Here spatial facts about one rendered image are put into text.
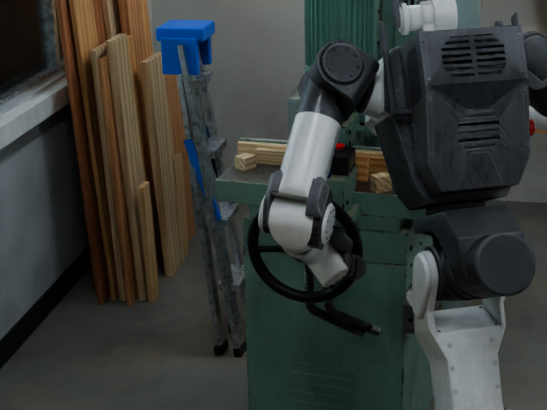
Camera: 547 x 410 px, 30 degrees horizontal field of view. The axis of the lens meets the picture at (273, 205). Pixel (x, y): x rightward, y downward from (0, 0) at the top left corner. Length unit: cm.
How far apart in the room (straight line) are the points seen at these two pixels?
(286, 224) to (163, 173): 231
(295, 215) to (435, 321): 38
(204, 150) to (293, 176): 157
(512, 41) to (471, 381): 65
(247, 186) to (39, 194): 145
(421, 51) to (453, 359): 60
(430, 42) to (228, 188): 98
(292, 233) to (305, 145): 16
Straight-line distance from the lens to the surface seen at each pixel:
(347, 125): 267
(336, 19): 256
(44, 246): 402
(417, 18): 207
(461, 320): 206
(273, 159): 278
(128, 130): 391
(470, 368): 203
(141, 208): 394
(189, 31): 334
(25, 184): 383
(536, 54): 210
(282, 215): 188
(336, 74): 189
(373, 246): 262
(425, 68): 184
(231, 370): 358
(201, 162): 341
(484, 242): 181
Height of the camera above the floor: 177
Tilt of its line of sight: 21 degrees down
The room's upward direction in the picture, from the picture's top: 1 degrees counter-clockwise
